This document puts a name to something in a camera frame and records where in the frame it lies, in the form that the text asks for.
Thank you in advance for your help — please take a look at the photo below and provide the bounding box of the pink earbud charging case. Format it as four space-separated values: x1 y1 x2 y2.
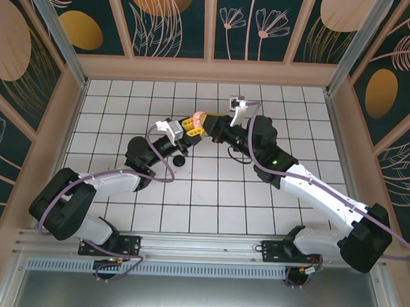
192 110 208 127

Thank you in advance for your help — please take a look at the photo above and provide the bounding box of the small green circuit board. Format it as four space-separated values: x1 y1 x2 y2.
301 264 323 280

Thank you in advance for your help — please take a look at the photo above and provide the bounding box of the grey metal sheet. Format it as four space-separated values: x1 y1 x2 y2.
10 266 398 307

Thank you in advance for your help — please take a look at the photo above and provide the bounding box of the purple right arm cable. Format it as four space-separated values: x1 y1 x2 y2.
237 100 410 295

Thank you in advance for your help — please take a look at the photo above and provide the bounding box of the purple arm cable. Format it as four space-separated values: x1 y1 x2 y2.
237 100 410 295
35 120 179 287

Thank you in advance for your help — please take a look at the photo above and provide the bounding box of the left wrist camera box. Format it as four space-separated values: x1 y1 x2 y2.
153 118 186 146

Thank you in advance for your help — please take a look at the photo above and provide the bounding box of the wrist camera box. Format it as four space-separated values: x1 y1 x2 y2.
153 118 186 146
228 94 251 128

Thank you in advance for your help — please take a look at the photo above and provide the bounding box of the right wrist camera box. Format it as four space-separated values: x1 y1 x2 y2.
228 94 251 128

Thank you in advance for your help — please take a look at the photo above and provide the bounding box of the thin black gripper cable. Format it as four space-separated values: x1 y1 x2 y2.
226 144 253 164

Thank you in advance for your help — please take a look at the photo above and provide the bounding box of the aluminium side rail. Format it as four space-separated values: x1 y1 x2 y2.
316 90 379 242
32 77 90 231

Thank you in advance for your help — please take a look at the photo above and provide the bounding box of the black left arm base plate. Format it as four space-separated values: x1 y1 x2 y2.
77 231 143 260

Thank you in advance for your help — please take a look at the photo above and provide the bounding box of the aluminium mounting rail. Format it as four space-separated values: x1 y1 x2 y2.
12 221 389 278

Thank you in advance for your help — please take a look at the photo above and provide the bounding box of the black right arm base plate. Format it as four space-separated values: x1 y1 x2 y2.
260 239 325 267

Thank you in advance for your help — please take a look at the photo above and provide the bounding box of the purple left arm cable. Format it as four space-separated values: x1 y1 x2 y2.
35 120 179 287

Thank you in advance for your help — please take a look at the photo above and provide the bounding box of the aluminium frame post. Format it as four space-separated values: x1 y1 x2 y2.
15 0 93 88
324 0 407 99

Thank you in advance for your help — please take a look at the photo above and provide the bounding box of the grey slotted cable duct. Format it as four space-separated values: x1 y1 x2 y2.
25 253 289 284

